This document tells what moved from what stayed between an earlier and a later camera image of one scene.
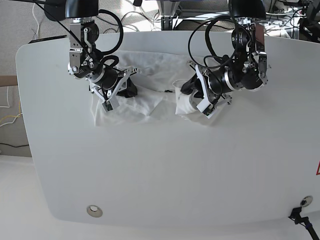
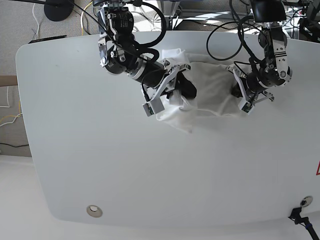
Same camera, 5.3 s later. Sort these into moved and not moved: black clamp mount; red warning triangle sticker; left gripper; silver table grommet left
Moved: left gripper
Not moved: black clamp mount; silver table grommet left; red warning triangle sticker
